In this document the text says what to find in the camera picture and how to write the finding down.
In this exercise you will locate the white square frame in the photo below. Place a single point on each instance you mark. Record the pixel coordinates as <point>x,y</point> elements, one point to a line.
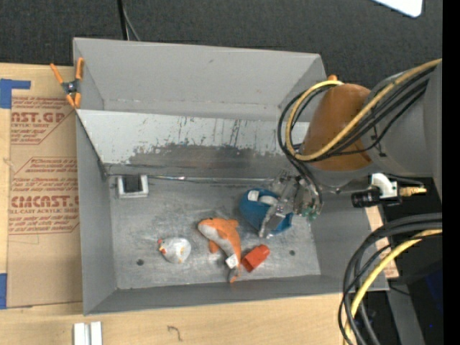
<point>122,189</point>

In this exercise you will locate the red plastic piece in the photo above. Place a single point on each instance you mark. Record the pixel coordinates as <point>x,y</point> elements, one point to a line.
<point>256,257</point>

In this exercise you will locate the brown cardboard board red print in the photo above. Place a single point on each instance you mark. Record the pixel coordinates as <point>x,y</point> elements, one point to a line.
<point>39,257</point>

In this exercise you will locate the white toy chicken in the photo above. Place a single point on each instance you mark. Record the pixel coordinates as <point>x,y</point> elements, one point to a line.
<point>176,250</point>

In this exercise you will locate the black cylinder on white bracket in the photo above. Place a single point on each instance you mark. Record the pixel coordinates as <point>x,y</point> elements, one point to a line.
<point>370,197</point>

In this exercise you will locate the orange and white toy fish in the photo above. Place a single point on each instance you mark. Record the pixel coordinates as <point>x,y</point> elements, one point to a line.
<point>224,235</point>

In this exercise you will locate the grey metal bin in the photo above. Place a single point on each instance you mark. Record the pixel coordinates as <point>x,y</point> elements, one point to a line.
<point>187,210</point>

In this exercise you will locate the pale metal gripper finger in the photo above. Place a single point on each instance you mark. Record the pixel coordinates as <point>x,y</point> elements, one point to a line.
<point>279,200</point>
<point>274,223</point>

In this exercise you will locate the blue cup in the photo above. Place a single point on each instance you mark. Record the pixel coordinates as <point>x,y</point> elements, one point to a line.
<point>253,210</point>

